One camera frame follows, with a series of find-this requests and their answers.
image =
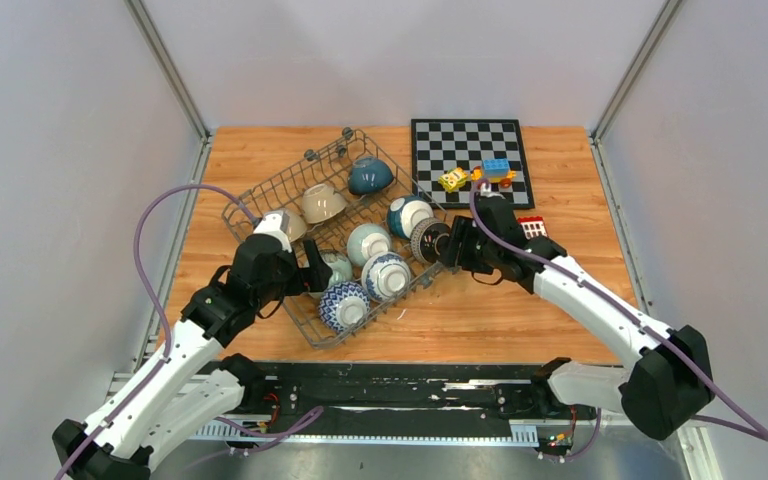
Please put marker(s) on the yellow toy block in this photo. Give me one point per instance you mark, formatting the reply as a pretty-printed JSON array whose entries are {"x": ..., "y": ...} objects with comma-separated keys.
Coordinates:
[{"x": 453, "y": 180}]

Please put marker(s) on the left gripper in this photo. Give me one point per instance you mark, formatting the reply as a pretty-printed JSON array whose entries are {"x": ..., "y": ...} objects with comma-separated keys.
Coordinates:
[{"x": 312, "y": 278}]

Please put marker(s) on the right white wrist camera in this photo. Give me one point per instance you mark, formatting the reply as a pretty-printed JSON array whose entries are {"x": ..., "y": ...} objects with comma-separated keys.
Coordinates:
[{"x": 483, "y": 188}]

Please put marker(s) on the dark blue bowl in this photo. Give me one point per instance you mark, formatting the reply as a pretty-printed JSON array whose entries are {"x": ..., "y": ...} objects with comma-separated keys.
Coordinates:
[{"x": 369, "y": 175}]

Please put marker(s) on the beige bowl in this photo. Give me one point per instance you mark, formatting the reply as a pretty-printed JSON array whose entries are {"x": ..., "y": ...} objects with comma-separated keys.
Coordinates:
[
  {"x": 296, "y": 226},
  {"x": 322, "y": 202}
]

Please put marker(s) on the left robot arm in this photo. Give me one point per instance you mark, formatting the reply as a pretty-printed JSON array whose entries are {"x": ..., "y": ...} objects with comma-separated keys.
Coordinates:
[{"x": 133, "y": 432}]

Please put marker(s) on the blue zigzag red bowl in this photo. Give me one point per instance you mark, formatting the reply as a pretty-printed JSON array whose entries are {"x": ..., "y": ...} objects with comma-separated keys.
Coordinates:
[{"x": 343, "y": 305}]

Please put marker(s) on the grey wire dish rack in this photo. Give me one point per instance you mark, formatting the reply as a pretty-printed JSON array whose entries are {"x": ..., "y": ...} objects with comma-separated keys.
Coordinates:
[{"x": 331, "y": 164}]

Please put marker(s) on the blue orange toy car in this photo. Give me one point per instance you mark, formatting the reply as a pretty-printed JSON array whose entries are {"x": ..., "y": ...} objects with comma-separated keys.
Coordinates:
[{"x": 496, "y": 171}]

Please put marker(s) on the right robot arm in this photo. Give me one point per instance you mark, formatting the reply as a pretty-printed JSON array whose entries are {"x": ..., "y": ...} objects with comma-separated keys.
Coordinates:
[{"x": 664, "y": 376}]

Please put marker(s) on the teal white bowl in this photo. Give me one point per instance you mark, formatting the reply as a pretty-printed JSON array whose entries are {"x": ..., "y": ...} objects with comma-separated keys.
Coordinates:
[{"x": 405, "y": 212}]

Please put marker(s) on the mint green flower bowl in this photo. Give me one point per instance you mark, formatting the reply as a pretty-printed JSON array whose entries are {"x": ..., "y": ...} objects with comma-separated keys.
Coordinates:
[{"x": 340, "y": 265}]

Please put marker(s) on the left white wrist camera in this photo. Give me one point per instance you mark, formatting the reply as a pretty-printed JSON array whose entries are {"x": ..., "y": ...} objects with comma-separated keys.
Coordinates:
[{"x": 275, "y": 224}]

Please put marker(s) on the light teal checked bowl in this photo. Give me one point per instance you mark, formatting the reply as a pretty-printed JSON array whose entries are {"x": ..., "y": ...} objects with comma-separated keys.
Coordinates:
[{"x": 365, "y": 241}]

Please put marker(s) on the black white chessboard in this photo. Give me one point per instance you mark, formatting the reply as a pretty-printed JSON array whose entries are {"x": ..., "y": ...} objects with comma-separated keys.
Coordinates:
[{"x": 441, "y": 145}]

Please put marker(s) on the red toy brick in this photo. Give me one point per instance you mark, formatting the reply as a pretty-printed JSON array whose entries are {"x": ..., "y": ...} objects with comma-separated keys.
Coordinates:
[{"x": 533, "y": 226}]

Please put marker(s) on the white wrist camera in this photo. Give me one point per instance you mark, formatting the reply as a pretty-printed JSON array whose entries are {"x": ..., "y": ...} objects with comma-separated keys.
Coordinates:
[
  {"x": 275, "y": 224},
  {"x": 483, "y": 188}
]

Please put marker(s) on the dark patterned bowl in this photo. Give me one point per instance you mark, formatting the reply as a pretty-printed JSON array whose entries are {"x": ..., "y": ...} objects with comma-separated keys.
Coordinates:
[{"x": 428, "y": 239}]

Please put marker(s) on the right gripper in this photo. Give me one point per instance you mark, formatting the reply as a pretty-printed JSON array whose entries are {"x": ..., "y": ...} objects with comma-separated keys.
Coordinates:
[{"x": 462, "y": 231}]

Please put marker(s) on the white blue floral bowl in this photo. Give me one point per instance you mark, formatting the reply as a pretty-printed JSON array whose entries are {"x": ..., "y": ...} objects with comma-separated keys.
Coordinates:
[{"x": 385, "y": 275}]

